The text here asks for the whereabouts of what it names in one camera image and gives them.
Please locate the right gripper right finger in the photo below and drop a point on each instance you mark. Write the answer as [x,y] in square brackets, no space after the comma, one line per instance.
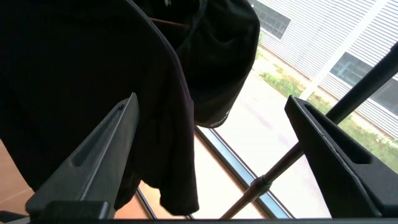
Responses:
[348,174]

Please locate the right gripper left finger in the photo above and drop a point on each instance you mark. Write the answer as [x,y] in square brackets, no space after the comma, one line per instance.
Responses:
[93,174]

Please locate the black garment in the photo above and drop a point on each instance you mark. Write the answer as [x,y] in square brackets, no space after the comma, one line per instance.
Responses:
[77,62]
[217,62]

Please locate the pink clothes hanger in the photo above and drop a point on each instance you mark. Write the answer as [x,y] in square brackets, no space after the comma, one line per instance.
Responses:
[169,22]

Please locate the black clothes rack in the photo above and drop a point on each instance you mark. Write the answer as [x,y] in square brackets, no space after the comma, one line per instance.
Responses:
[357,96]

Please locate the window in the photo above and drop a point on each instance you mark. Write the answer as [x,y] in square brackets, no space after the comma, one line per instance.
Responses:
[242,171]

